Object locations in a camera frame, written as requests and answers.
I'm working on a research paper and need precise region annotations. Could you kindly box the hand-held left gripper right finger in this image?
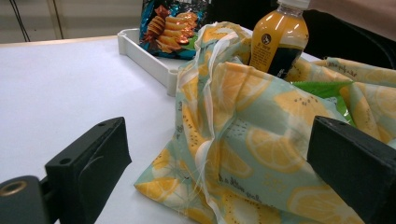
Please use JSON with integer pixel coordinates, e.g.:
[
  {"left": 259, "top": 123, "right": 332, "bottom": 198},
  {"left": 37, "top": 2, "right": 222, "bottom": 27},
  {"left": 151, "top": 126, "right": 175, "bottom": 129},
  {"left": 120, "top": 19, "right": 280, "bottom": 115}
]
[{"left": 306, "top": 115, "right": 396, "bottom": 224}]

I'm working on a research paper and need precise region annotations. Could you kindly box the orange slice print cloth bag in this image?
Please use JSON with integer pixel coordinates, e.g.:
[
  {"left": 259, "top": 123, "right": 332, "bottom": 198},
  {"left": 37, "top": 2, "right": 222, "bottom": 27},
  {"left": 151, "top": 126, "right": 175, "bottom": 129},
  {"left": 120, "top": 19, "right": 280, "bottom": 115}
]
[{"left": 134, "top": 21, "right": 396, "bottom": 224}]

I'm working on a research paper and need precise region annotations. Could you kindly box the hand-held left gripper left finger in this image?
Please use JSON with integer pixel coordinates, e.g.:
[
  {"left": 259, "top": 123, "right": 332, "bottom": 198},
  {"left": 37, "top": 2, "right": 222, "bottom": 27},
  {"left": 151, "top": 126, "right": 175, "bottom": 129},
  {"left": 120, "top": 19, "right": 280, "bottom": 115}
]
[{"left": 45, "top": 116, "right": 133, "bottom": 224}]

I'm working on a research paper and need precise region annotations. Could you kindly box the white plastic tray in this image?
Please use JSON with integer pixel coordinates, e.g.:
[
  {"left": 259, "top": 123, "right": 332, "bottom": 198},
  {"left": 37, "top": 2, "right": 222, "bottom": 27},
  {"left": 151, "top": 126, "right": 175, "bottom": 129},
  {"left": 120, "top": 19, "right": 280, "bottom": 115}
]
[{"left": 117, "top": 27, "right": 204, "bottom": 97}]

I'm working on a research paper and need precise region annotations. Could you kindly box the green snack packet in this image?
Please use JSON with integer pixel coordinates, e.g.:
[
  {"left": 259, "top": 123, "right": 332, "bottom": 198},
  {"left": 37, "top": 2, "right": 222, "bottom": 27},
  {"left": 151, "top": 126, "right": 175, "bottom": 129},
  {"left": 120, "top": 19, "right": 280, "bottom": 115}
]
[{"left": 290, "top": 79, "right": 357, "bottom": 126}]

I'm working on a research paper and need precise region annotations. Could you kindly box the thin black cable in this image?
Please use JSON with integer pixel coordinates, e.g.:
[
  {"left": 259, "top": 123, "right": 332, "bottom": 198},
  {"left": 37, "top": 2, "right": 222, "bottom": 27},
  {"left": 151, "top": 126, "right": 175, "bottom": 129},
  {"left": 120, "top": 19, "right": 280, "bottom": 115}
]
[{"left": 50, "top": 0, "right": 65, "bottom": 40}]

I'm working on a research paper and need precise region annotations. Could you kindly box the blue potato chips bag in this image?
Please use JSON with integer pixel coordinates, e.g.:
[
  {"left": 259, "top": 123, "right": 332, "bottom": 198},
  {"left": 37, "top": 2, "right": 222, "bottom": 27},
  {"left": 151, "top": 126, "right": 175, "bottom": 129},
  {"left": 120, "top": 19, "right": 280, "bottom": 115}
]
[{"left": 138, "top": 0, "right": 213, "bottom": 61}]

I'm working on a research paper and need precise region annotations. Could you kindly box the black hanging cable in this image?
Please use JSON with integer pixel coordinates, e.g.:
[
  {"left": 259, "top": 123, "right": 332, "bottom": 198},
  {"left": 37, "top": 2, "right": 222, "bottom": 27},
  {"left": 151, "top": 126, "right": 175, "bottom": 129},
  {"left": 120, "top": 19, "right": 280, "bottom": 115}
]
[{"left": 8, "top": 0, "right": 32, "bottom": 43}]

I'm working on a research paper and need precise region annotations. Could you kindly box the orange juice bottle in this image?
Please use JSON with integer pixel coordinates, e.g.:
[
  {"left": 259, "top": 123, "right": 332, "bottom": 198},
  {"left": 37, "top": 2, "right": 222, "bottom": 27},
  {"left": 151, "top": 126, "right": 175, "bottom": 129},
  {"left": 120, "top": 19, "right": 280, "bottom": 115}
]
[{"left": 248, "top": 0, "right": 311, "bottom": 78}]

